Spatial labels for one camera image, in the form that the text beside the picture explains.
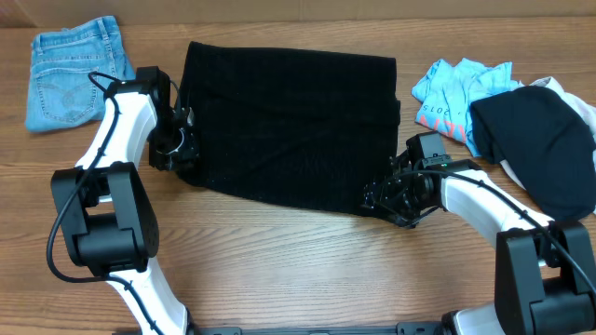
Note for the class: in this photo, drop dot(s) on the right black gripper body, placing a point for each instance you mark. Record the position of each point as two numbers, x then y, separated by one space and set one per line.
385 197

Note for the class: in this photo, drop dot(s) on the light blue printed t-shirt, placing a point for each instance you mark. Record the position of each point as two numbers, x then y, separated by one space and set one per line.
447 91

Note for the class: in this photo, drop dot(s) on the plain black cloth garment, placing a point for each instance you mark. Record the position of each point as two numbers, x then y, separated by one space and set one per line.
546 144

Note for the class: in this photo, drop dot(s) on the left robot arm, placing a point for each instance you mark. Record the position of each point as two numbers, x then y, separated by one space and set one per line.
103 211

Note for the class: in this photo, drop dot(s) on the white cloth garment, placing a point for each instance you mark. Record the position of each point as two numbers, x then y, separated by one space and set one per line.
585 111

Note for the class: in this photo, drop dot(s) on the folded blue denim jeans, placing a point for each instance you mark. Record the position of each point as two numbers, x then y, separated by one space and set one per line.
68 69

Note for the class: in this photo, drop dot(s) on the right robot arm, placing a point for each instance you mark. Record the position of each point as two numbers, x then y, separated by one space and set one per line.
544 279

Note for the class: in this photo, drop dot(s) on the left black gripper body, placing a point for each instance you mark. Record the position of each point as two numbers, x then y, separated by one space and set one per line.
170 147

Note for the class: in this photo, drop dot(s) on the black sparkly knit garment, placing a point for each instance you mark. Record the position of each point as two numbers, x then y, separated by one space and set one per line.
291 127

